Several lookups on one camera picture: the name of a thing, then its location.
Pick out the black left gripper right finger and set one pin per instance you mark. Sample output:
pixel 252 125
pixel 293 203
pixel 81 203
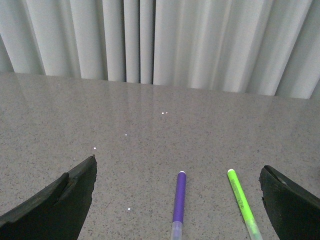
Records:
pixel 294 212

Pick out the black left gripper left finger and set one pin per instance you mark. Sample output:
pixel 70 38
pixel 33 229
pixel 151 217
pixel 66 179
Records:
pixel 58 211

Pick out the purple marker pen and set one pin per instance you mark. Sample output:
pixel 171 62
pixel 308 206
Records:
pixel 179 206

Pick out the green marker pen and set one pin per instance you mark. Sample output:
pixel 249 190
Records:
pixel 244 206

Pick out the white pleated curtain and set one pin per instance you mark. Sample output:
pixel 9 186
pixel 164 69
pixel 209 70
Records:
pixel 265 47

